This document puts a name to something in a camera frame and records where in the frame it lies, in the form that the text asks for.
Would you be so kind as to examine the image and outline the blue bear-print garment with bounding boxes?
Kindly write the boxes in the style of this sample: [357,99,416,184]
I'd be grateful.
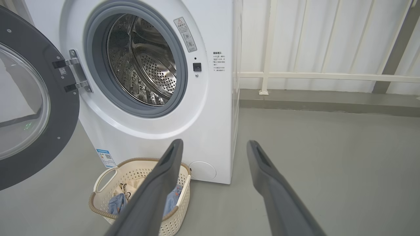
[163,184,183,217]
[108,193,127,215]

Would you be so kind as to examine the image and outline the grey warning sticker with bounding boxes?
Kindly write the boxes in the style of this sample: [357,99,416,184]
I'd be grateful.
[174,17,198,53]

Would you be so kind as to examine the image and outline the chrome door hinge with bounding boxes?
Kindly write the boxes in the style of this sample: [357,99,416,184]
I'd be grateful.
[68,49,93,93]

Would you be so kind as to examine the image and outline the blue patterned cloth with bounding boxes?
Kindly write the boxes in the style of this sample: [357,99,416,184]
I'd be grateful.
[116,179,145,201]

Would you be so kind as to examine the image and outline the white front-load washing machine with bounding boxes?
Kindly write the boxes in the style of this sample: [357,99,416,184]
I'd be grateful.
[25,0,243,185]

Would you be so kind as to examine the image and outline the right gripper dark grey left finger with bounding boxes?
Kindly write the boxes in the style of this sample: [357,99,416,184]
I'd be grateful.
[105,139,183,236]

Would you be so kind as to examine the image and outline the grey metal post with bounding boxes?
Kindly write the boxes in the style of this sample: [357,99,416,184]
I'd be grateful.
[372,0,420,94]

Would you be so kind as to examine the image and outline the round black washing machine door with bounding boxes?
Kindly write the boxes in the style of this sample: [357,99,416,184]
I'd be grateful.
[0,5,81,191]

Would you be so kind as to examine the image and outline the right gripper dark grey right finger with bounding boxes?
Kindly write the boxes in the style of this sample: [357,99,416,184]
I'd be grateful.
[247,140,327,236]

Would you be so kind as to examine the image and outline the blue energy label sticker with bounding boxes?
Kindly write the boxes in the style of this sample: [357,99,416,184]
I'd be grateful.
[96,149,116,168]

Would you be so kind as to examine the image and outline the cream perforated laundry basket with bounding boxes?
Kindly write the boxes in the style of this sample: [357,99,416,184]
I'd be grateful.
[89,158,191,236]

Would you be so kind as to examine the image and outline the white metal railing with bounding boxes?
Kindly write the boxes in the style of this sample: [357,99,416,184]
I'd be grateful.
[235,0,420,95]

